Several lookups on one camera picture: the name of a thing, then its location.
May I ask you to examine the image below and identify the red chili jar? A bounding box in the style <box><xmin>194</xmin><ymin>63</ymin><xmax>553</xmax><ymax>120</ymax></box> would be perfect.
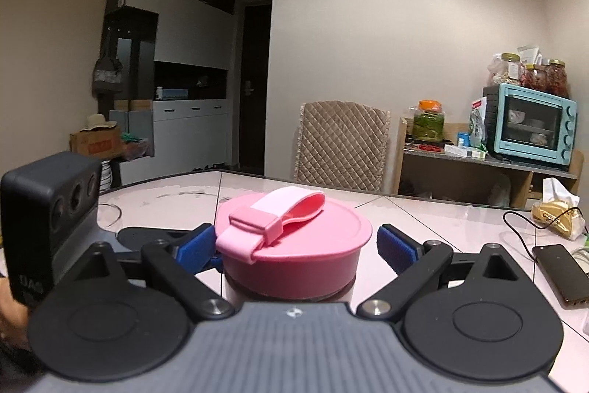
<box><xmin>545</xmin><ymin>59</ymin><xmax>569</xmax><ymax>98</ymax></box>
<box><xmin>520</xmin><ymin>64</ymin><xmax>547</xmax><ymax>92</ymax></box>

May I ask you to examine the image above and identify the brown cardboard box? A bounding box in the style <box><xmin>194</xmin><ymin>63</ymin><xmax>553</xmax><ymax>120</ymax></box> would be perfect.
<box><xmin>70</xmin><ymin>127</ymin><xmax>124</xmax><ymax>159</ymax></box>

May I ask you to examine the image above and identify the black charging cable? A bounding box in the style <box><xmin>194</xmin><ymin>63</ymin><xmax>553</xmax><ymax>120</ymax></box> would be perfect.
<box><xmin>502</xmin><ymin>205</ymin><xmax>586</xmax><ymax>246</ymax></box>

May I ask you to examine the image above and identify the hanging grey bag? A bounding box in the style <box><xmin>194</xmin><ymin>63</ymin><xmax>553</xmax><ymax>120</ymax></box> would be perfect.
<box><xmin>92</xmin><ymin>33</ymin><xmax>123</xmax><ymax>96</ymax></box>

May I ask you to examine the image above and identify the straw hat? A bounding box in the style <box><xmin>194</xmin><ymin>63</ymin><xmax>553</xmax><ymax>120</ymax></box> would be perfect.
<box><xmin>83</xmin><ymin>113</ymin><xmax>118</xmax><ymax>131</ymax></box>

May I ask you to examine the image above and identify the pink bottle cap with strap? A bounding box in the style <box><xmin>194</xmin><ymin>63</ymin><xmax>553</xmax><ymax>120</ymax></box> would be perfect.
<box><xmin>215</xmin><ymin>186</ymin><xmax>373</xmax><ymax>298</ymax></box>

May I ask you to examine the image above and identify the orange lid pickle jar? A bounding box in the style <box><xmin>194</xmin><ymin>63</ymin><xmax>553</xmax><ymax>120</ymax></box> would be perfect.
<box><xmin>411</xmin><ymin>100</ymin><xmax>445</xmax><ymax>143</ymax></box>

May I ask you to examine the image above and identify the yellow tissue pack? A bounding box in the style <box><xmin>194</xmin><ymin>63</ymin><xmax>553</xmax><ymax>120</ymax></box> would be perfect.
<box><xmin>531</xmin><ymin>178</ymin><xmax>588</xmax><ymax>241</ymax></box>

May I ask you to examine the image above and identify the wooden side shelf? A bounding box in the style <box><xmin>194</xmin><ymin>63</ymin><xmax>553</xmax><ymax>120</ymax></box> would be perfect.
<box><xmin>391</xmin><ymin>117</ymin><xmax>585</xmax><ymax>208</ymax></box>

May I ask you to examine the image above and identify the green white snack bag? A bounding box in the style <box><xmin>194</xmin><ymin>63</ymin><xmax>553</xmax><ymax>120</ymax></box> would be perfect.
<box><xmin>468</xmin><ymin>97</ymin><xmax>487</xmax><ymax>152</ymax></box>

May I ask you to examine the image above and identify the pink Hello Kitty bottle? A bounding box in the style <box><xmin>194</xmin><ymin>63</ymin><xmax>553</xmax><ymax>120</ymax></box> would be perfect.
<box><xmin>222</xmin><ymin>274</ymin><xmax>356</xmax><ymax>306</ymax></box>

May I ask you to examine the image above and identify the quilted beige chair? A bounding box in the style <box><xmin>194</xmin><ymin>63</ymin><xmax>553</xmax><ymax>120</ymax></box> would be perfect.
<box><xmin>293</xmin><ymin>101</ymin><xmax>390</xmax><ymax>192</ymax></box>

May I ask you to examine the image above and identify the black camera box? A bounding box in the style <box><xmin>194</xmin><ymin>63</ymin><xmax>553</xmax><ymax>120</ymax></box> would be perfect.
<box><xmin>1</xmin><ymin>152</ymin><xmax>102</xmax><ymax>307</ymax></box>

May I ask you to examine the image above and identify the teal toaster oven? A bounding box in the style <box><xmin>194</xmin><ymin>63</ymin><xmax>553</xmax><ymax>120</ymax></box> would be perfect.
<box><xmin>483</xmin><ymin>84</ymin><xmax>577</xmax><ymax>168</ymax></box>

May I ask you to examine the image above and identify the person's left hand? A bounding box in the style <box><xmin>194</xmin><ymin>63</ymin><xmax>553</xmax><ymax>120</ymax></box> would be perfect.
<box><xmin>0</xmin><ymin>277</ymin><xmax>29</xmax><ymax>349</ymax></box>

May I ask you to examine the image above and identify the white and black cabinet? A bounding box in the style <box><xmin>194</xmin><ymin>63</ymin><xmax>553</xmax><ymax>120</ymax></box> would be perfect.
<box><xmin>103</xmin><ymin>0</ymin><xmax>234</xmax><ymax>185</ymax></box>

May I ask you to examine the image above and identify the yellow lid glass jar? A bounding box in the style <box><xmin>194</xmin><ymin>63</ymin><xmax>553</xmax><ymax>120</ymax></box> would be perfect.
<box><xmin>499</xmin><ymin>52</ymin><xmax>524</xmax><ymax>85</ymax></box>

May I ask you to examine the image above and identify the black smartphone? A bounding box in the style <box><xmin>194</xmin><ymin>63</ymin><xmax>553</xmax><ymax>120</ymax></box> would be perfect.
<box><xmin>532</xmin><ymin>244</ymin><xmax>589</xmax><ymax>308</ymax></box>

